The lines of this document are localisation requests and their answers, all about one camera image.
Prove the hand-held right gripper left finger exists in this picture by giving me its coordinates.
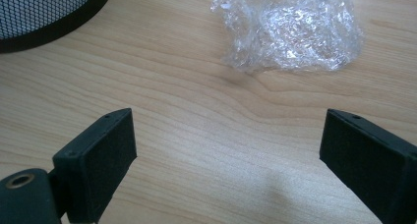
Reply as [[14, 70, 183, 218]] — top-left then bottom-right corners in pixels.
[[52, 107, 139, 224]]

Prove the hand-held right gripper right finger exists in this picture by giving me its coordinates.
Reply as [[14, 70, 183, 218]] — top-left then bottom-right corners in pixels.
[[319, 108, 417, 224]]

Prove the clear plastic wrap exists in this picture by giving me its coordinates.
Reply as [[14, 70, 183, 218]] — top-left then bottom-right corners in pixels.
[[209, 0, 364, 74]]

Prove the black mesh wastebasket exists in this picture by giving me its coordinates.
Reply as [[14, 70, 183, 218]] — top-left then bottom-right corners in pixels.
[[0, 0, 115, 54]]

